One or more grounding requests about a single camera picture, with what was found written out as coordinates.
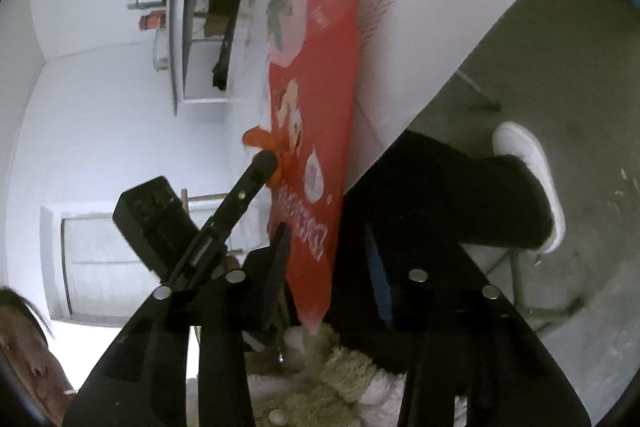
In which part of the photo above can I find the red snack bag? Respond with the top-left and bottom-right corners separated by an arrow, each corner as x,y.
242,0 -> 359,334

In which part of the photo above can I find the white door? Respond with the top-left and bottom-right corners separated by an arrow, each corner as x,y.
39,202 -> 160,327

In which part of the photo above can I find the black clothing under table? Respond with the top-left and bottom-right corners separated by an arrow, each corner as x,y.
213,11 -> 238,91

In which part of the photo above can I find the glass container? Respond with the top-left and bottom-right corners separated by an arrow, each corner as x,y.
152,28 -> 169,72

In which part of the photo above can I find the red bottle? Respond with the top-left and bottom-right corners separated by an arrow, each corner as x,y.
138,10 -> 167,31

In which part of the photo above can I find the white slipper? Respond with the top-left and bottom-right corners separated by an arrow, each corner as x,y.
491,121 -> 566,255

